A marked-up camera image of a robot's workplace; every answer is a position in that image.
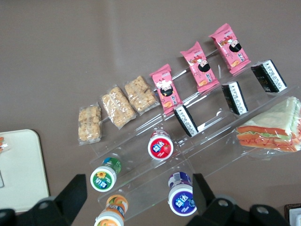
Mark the clear rice crisp snack pack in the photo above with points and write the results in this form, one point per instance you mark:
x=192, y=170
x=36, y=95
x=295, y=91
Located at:
x=141, y=95
x=117, y=107
x=89, y=124

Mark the pink cartoon snack packet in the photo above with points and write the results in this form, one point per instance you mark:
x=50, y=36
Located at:
x=200, y=67
x=229, y=48
x=167, y=90

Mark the green lid gum bottle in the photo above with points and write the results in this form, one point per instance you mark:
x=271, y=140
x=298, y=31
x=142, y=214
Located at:
x=103, y=179

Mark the cream plastic serving tray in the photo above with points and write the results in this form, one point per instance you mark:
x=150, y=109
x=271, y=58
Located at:
x=21, y=164

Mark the wrapped triangle sandwich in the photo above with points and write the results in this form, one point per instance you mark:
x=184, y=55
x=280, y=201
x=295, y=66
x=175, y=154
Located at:
x=270, y=131
x=1, y=143

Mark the black white rice ball pack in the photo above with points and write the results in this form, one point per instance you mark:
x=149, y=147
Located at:
x=234, y=97
x=268, y=76
x=1, y=179
x=185, y=120

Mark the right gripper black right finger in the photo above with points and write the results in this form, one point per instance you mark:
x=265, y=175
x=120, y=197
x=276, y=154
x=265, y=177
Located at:
x=204, y=207

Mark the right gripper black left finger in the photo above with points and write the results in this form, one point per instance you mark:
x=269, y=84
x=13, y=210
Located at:
x=70, y=195

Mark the clear acrylic stepped display stand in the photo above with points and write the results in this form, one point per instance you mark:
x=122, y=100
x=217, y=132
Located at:
x=204, y=153

